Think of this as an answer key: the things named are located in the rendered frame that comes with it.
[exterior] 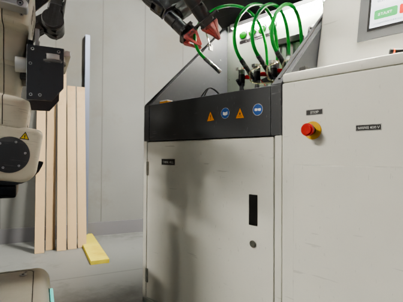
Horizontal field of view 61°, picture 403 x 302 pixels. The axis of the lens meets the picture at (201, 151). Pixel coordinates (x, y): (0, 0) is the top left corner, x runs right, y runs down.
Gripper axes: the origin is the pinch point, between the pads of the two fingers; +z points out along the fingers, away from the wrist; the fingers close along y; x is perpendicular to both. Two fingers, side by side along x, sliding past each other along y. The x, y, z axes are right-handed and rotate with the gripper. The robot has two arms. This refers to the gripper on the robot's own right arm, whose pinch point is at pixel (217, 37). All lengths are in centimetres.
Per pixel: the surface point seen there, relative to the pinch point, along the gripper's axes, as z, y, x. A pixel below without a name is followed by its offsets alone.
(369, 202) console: 47, -38, -61
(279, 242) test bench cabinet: 53, -53, -35
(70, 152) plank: 14, -48, 179
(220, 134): 23.6, -33.2, -12.8
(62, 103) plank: -19, -25, 183
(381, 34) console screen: 27, 14, -50
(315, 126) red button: 30, -26, -47
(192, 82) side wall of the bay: 13.1, -2.2, 34.2
